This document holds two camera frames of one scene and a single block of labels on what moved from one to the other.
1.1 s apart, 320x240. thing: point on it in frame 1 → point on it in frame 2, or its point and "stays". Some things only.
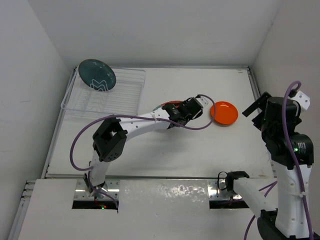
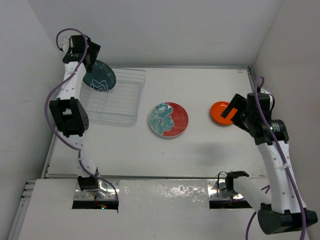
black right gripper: [260, 102] → [239, 102]
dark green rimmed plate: [97, 74] stays
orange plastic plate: [226, 112] stays
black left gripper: [189, 117] → [94, 49]
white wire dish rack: [125, 98] stays
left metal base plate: [81, 192] stays
